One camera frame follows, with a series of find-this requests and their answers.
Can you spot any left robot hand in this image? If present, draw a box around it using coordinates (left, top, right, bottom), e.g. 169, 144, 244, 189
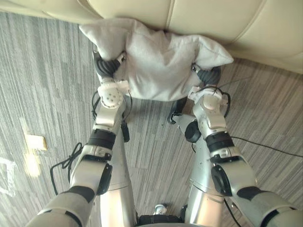
92, 50, 127, 80

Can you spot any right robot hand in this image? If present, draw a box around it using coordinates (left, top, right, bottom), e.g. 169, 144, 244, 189
191, 63, 223, 87

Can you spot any light grey cushion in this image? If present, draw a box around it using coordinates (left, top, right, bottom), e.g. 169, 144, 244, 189
78, 18, 234, 102

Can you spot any dark right robot foot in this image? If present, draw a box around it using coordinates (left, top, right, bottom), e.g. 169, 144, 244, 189
167, 98, 193, 125

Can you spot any cream leather sofa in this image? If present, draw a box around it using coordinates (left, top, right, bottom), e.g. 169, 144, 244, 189
0, 0, 303, 75

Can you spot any brass floor socket plate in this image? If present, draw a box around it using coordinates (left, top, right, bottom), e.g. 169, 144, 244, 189
24, 133, 48, 152

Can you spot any silver left robot leg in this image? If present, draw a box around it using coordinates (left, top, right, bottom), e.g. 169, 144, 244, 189
99, 122, 138, 227

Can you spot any silver robot leg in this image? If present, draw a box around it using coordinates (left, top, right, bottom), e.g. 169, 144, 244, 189
176, 115, 228, 227
99, 122, 138, 227

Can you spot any silver right robot leg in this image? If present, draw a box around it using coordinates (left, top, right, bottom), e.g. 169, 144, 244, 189
176, 115, 228, 227

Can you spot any black robot waist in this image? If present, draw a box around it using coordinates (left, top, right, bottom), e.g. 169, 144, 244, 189
136, 203, 187, 227

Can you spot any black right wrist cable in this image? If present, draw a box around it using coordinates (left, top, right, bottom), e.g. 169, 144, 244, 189
200, 85, 232, 119

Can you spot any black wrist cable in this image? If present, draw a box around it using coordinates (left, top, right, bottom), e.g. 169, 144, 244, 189
91, 91, 134, 143
200, 85, 232, 119

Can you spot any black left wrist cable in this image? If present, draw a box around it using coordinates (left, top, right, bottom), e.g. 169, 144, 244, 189
91, 91, 134, 143

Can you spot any straight black floor cable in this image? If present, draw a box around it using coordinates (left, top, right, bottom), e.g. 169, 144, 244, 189
230, 136, 303, 158

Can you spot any looped black floor cable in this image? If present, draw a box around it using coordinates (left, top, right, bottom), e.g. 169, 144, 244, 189
49, 141, 83, 196

